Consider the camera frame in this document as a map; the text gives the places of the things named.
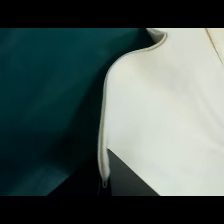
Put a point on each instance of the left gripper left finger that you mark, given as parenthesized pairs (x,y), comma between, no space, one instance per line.
(83,183)

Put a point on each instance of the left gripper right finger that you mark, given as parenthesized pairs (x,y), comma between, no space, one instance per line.
(125,181)

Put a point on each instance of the white zip garment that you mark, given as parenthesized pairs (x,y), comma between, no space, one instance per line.
(160,110)

